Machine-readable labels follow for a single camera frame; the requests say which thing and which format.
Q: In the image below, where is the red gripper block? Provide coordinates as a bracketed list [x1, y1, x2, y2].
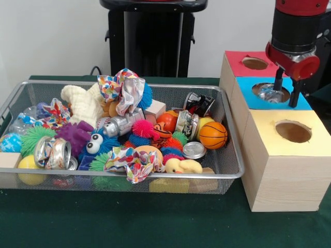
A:
[265, 41, 321, 108]

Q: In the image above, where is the orange toy basketball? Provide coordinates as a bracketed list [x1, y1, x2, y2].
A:
[198, 121, 229, 150]

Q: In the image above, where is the cream waffle cloth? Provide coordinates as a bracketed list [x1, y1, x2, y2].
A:
[61, 82, 104, 125]

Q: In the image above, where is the wooden box with three holes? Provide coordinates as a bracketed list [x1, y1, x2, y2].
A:
[219, 50, 331, 212]

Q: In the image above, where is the black upright panel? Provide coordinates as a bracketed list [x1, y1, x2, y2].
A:
[297, 4, 331, 96]

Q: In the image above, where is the dark green side tablecloth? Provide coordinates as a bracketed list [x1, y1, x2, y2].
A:
[307, 84, 331, 125]

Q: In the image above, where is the blue spiky rubber ball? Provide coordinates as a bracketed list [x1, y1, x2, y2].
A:
[136, 82, 154, 109]

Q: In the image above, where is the silver toy robot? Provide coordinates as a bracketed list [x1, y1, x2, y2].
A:
[102, 107, 145, 137]

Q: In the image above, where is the purple knobby rubber ball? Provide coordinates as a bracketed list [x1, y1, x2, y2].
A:
[54, 120, 94, 158]

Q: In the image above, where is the crushed silver drink can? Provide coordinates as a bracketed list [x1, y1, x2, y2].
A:
[33, 136, 78, 171]

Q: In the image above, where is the green spiky rubber ball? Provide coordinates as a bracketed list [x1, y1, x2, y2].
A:
[20, 126, 57, 158]

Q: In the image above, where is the yellow ball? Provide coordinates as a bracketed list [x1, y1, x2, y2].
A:
[17, 154, 49, 186]

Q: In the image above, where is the blue globe ball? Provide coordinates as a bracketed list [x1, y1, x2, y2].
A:
[0, 133, 23, 153]

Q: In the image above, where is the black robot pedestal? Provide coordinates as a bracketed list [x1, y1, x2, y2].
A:
[99, 0, 209, 78]

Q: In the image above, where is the wire mesh bin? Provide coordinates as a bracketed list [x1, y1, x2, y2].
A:
[0, 80, 246, 195]

